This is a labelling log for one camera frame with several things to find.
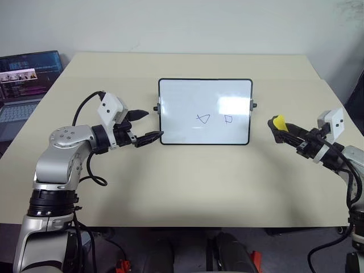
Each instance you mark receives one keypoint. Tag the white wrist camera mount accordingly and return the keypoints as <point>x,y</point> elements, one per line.
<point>109,106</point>
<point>335,120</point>

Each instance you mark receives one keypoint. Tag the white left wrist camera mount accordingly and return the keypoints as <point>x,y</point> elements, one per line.
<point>109,106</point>

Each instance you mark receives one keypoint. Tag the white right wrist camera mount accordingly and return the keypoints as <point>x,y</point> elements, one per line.
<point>335,120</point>

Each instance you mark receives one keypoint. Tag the red plastic connector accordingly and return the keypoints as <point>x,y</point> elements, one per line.
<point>256,257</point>
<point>123,266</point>

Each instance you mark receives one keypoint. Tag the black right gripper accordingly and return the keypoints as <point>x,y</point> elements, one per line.
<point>309,142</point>

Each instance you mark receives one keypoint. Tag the black-framed tabletop whiteboard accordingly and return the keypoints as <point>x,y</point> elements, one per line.
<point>185,108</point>

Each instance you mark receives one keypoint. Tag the open silver laptop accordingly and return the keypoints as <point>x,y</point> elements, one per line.
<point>17,85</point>

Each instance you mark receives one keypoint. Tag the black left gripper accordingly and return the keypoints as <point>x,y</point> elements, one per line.
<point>123,136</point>

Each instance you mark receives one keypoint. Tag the yellow eraser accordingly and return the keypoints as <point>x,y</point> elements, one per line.
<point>279,122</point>

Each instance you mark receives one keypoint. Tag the black rounded shape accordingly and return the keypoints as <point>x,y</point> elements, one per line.
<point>233,253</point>

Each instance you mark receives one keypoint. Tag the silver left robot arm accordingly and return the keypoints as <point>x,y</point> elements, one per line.
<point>57,159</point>

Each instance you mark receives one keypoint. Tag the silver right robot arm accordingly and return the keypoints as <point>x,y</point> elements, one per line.
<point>354,156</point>

